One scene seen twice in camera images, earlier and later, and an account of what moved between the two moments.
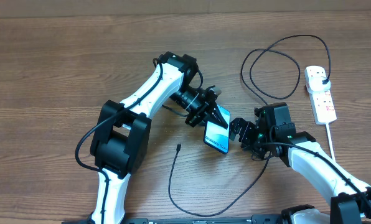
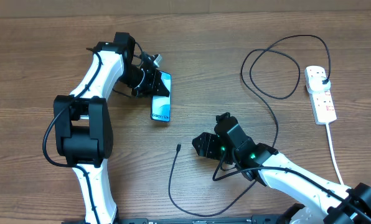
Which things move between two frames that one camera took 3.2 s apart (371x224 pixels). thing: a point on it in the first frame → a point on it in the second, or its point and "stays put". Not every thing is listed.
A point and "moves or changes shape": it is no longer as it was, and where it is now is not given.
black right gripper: [246, 127] → [205, 149]
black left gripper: [200, 114] → [155, 81]
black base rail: [183, 219] stays put
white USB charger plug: [315, 84] stays put
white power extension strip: [322, 107] stays put
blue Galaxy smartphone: [216, 136] moves or changes shape
